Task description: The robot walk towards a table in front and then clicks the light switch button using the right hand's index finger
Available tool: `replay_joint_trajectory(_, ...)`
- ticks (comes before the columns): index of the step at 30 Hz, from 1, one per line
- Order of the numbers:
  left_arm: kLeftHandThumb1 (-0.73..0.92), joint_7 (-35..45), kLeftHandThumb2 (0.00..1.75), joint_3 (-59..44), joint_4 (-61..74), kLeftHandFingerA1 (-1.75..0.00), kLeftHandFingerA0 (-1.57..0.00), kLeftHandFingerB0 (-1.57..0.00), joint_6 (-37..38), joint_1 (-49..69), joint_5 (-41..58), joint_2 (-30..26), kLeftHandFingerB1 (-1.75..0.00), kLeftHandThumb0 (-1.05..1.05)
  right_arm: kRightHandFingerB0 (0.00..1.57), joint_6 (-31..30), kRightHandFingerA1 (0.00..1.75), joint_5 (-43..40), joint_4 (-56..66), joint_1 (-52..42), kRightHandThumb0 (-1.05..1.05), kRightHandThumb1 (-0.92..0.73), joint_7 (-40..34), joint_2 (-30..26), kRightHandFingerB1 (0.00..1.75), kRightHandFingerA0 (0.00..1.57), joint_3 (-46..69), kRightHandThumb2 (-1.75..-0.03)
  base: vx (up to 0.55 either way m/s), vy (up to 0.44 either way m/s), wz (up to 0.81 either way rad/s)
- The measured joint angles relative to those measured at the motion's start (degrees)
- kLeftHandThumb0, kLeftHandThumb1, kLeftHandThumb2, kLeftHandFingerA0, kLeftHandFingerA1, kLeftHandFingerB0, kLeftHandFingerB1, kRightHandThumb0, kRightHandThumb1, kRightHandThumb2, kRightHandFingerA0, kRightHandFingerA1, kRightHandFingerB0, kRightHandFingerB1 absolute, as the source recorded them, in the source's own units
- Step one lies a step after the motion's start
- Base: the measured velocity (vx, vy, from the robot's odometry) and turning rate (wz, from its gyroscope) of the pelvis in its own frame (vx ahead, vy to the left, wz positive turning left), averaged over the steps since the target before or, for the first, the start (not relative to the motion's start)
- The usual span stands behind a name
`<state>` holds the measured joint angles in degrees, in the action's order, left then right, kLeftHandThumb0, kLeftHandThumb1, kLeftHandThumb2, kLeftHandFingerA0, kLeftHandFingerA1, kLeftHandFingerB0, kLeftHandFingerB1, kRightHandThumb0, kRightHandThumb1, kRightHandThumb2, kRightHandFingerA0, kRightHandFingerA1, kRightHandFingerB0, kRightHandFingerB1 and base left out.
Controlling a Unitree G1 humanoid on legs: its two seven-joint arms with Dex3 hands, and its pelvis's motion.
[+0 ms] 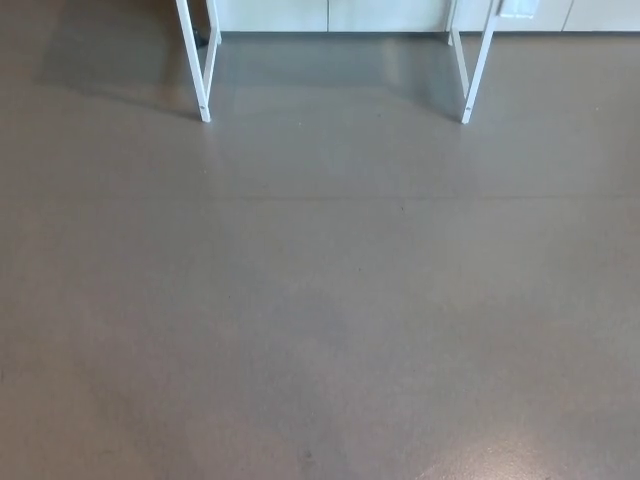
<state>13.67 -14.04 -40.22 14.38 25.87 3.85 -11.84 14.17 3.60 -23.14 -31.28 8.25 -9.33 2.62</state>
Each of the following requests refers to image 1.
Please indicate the white cabinet door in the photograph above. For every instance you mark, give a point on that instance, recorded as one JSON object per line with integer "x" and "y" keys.
{"x": 387, "y": 14}
{"x": 545, "y": 24}
{"x": 605, "y": 14}
{"x": 275, "y": 14}

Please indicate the small black object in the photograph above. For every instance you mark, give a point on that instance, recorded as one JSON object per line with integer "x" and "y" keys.
{"x": 201, "y": 38}

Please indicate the white table right leg frame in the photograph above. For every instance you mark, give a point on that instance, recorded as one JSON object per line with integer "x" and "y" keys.
{"x": 479, "y": 65}

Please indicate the grey switch mounting box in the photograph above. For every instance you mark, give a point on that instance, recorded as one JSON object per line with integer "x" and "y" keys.
{"x": 518, "y": 8}

